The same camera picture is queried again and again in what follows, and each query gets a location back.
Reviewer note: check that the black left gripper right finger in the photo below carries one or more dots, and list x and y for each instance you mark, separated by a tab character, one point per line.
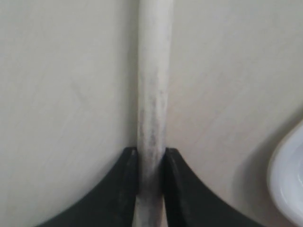
190	203

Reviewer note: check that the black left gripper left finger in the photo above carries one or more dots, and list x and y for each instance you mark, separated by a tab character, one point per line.
110	203

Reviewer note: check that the white rectangular plastic tray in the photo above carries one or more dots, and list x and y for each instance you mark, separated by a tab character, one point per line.
285	176

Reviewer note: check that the wooden drumstick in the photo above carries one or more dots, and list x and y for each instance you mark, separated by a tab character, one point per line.
154	41

